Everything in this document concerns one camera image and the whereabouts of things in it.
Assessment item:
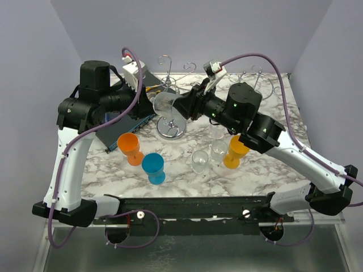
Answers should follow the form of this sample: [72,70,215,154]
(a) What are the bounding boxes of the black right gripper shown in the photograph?
[167,78,240,134]

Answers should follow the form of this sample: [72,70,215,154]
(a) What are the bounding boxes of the clear patterned wine glass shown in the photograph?
[153,92,180,128]

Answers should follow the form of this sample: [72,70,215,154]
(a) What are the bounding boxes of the chrome wine glass rack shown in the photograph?
[153,55,187,141]
[227,65,282,101]

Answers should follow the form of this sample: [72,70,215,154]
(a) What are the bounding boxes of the orange plastic goblet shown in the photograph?
[117,133,144,166]

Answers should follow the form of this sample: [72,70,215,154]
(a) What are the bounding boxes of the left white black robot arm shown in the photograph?
[32,57,153,227]

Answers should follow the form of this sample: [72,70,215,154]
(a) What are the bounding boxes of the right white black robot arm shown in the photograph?
[171,81,357,222]

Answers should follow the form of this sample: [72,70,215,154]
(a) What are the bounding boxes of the clear glass rear right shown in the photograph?
[209,124,227,139]

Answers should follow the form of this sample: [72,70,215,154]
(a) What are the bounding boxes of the clear glass front right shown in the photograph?
[210,139,228,164]

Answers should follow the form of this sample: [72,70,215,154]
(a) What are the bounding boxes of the clear glass front centre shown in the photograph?
[191,150,209,173]

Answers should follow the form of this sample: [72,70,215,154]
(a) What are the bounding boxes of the blue plastic goblet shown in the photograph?
[141,153,166,185]

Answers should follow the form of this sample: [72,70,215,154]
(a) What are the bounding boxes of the yellow plastic goblet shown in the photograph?
[223,135,250,169]

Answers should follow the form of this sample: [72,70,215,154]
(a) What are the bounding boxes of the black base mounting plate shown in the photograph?
[94,196,280,236]

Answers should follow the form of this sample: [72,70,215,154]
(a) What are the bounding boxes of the yellow handled pliers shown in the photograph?
[145,84,161,94]

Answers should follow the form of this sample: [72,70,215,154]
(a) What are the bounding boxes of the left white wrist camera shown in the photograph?
[122,53,139,91]

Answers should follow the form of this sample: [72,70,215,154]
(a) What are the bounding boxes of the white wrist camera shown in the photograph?
[122,53,139,91]
[203,58,227,93]

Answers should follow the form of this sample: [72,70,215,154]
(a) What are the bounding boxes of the dark blue network switch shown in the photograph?
[96,70,160,154]

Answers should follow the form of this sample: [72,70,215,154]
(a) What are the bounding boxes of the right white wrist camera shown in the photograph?
[203,58,227,93]

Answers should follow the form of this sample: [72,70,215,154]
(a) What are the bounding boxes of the aluminium rail frame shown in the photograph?
[34,197,357,271]

